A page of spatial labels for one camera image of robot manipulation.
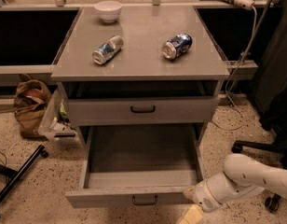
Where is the black office chair base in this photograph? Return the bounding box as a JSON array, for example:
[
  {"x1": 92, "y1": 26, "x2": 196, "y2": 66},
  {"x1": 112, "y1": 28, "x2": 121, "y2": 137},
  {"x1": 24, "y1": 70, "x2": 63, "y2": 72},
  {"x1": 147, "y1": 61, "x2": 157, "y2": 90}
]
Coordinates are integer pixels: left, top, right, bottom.
[{"x1": 231, "y1": 121, "x2": 287, "y2": 214}]

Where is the grey drawer cabinet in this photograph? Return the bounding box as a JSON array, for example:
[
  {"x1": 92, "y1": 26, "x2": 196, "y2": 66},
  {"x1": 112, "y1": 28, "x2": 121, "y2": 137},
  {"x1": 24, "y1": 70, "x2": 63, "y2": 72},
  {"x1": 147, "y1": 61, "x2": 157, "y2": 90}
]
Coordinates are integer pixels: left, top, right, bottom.
[{"x1": 52, "y1": 5, "x2": 229, "y2": 140}]

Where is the grey drawer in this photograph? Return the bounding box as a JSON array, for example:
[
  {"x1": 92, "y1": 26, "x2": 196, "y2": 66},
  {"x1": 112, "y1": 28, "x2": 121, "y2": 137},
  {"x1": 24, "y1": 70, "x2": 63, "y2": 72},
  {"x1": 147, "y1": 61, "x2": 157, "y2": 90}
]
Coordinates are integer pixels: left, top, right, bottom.
[
  {"x1": 66, "y1": 97, "x2": 219, "y2": 126},
  {"x1": 66, "y1": 124, "x2": 204, "y2": 208}
]

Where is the white ceramic bowl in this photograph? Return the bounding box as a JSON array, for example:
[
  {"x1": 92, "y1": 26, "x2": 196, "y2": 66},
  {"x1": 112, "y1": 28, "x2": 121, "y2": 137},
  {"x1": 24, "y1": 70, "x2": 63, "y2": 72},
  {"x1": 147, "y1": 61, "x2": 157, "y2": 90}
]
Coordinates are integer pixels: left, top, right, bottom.
[{"x1": 94, "y1": 1, "x2": 122, "y2": 23}]

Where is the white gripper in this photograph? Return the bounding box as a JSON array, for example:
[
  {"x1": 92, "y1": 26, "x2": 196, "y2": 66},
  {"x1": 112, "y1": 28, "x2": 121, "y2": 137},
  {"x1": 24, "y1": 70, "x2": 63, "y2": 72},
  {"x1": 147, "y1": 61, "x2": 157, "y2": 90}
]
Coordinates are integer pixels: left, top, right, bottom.
[{"x1": 177, "y1": 172, "x2": 264, "y2": 224}]

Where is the grey top drawer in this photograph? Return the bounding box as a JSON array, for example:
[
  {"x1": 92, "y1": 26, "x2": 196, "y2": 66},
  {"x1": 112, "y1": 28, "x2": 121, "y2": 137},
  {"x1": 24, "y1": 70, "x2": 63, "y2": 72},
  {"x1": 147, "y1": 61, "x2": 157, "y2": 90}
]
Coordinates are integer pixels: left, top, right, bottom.
[{"x1": 66, "y1": 97, "x2": 219, "y2": 126}]

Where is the silver blue soda can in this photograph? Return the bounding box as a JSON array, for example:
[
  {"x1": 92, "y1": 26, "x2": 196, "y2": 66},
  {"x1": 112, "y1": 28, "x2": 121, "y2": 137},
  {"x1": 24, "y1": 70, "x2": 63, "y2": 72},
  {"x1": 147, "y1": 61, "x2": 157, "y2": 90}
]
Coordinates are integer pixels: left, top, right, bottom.
[{"x1": 92, "y1": 35, "x2": 124, "y2": 65}]

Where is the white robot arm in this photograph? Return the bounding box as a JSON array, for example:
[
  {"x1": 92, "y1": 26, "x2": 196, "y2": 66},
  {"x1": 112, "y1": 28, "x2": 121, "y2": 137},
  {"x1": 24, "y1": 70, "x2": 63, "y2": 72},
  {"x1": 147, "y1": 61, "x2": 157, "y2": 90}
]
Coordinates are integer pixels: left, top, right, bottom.
[{"x1": 177, "y1": 154, "x2": 287, "y2": 224}]

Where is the clear plastic storage bin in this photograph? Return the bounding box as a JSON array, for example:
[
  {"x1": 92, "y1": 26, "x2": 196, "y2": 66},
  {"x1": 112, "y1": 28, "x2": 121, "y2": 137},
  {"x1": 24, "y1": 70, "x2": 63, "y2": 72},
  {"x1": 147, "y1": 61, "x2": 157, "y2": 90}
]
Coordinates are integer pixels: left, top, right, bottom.
[{"x1": 38, "y1": 90, "x2": 79, "y2": 145}]

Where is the black metal stand leg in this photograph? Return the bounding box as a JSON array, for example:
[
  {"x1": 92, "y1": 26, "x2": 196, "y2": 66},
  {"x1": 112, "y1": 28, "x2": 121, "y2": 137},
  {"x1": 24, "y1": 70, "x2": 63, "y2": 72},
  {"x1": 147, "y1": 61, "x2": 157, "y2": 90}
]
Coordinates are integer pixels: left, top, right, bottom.
[{"x1": 0, "y1": 145, "x2": 48, "y2": 203}]

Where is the white cable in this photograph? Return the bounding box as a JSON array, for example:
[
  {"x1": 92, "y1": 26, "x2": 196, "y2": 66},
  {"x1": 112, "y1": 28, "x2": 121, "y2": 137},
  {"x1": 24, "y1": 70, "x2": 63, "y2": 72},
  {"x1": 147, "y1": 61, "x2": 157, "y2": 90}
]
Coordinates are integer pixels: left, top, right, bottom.
[{"x1": 212, "y1": 5, "x2": 258, "y2": 132}]

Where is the brown fabric bag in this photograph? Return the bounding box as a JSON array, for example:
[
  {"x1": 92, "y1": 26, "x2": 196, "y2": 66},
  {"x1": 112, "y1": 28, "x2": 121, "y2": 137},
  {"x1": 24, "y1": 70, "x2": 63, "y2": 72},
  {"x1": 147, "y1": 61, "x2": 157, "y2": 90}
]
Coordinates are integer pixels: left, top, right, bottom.
[{"x1": 14, "y1": 74, "x2": 52, "y2": 138}]

